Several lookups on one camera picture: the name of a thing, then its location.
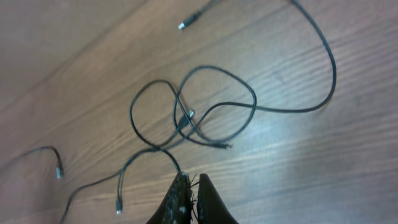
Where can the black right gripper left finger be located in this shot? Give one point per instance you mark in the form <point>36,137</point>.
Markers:
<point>176,207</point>

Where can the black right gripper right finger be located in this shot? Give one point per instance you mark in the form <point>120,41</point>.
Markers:
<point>210,207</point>

